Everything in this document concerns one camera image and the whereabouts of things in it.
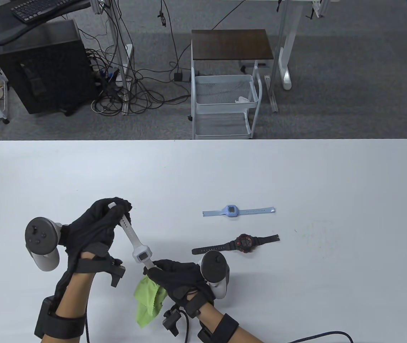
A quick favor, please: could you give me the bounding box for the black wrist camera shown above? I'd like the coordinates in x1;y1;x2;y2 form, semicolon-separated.
162;309;181;336
109;259;125;287

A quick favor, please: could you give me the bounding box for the black wrist strap with box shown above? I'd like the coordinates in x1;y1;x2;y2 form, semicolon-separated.
197;313;240;343
34;297;88;340

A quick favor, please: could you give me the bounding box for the tangle of black cables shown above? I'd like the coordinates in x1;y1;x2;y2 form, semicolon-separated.
79;0;193;116

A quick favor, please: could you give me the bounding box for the light blue watch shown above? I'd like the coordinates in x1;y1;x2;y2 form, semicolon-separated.
202;205;276;218

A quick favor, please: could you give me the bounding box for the person's right hand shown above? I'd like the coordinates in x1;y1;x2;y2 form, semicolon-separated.
144;259;215;318

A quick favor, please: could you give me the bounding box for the white watch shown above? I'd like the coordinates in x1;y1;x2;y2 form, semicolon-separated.
108;202;156;272

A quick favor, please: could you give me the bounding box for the person's right forearm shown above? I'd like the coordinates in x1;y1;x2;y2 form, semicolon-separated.
196;304;265;343

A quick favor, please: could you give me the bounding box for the aluminium rail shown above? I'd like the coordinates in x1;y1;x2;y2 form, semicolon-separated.
263;74;279;113

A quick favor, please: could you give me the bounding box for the black red watch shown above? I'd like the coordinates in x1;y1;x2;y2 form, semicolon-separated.
192;234;280;255

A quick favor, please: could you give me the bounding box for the person's left hand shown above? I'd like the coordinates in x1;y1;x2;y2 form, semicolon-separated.
59;197;132;274

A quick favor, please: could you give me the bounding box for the black computer tower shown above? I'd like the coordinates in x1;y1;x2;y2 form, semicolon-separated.
0;20;99;115

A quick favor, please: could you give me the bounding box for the person's left forearm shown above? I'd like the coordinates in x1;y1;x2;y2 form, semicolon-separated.
52;272;93;343

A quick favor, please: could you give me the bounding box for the green microfibre cloth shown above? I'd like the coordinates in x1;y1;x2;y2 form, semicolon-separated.
134;276;168;328

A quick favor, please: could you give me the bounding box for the black keyboard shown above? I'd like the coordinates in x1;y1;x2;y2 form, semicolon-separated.
11;0;82;24

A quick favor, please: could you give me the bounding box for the white cart with wooden top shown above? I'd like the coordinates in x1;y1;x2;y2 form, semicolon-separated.
189;29;275;140

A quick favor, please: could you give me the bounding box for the grey white handheld controller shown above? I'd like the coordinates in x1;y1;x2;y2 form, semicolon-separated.
25;217;63;272
201;250;231;300

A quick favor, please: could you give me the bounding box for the white desk leg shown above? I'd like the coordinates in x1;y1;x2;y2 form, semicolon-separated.
277;0;303;90

